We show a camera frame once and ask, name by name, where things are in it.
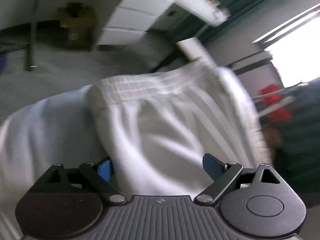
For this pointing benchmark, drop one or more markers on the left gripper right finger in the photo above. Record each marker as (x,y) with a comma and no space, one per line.
(224,176)

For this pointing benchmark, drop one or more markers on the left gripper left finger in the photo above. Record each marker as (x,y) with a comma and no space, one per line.
(97,177)

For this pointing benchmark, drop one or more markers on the white sweatpants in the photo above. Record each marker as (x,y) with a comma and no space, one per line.
(157,127)

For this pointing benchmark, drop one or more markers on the pink white bed duvet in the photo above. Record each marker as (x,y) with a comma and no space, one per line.
(56,130)

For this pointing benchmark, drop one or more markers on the dark teal right curtain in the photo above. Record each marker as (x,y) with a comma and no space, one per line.
(296,150)

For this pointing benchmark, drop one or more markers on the red bag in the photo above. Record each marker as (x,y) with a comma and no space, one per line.
(280,115)

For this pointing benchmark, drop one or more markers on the silver tripod stand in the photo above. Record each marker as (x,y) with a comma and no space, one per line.
(278,99)

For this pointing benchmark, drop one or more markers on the white vanity desk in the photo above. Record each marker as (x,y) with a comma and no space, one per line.
(124,22)

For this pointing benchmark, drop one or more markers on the window with dark frame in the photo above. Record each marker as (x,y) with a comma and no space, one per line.
(294,46)

